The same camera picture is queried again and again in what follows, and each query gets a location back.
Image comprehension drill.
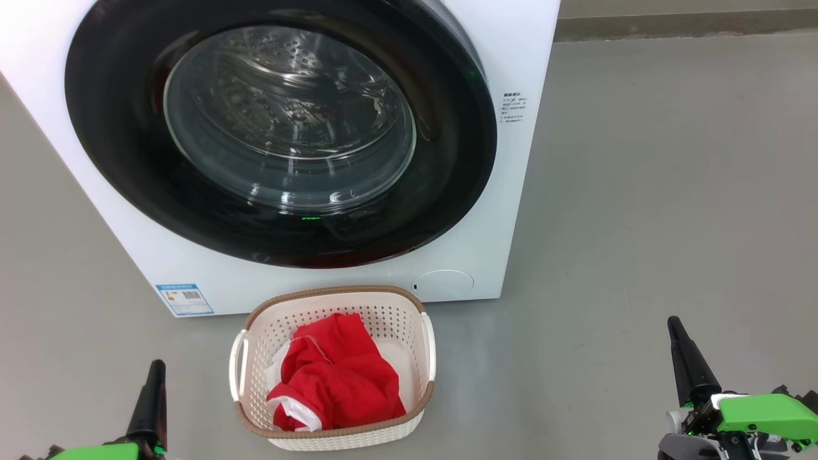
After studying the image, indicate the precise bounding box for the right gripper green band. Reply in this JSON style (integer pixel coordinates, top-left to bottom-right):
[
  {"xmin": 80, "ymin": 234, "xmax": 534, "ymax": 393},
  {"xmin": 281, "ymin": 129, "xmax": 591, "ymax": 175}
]
[{"xmin": 658, "ymin": 316, "xmax": 818, "ymax": 460}]

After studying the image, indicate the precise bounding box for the red and white garment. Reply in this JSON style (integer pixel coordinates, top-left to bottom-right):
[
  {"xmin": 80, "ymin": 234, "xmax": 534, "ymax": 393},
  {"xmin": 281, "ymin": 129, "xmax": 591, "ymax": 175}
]
[{"xmin": 265, "ymin": 312, "xmax": 408, "ymax": 433}]

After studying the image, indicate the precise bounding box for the blue energy label sticker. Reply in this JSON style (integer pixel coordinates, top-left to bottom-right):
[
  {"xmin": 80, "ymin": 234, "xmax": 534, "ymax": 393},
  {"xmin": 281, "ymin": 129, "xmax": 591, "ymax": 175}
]
[{"xmin": 155, "ymin": 283, "xmax": 215, "ymax": 318}]

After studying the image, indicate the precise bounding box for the white front-load washing machine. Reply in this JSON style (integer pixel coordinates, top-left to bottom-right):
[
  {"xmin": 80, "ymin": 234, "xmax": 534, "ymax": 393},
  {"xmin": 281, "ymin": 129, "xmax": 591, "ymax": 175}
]
[{"xmin": 0, "ymin": 0, "xmax": 562, "ymax": 319}]

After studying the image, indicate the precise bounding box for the cream perforated laundry basket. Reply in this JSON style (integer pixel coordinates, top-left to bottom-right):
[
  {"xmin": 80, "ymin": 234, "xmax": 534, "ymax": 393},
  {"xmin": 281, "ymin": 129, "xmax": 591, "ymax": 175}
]
[{"xmin": 228, "ymin": 284, "xmax": 437, "ymax": 452}]

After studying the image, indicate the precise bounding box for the black round glass washer door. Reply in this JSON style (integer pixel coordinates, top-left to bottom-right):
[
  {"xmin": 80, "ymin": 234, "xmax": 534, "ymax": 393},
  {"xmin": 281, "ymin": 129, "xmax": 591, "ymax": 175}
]
[{"xmin": 64, "ymin": 0, "xmax": 498, "ymax": 270}]

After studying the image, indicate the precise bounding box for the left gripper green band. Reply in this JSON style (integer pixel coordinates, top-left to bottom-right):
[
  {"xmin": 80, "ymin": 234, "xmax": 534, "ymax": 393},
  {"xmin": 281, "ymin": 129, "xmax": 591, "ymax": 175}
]
[{"xmin": 19, "ymin": 359, "xmax": 169, "ymax": 460}]

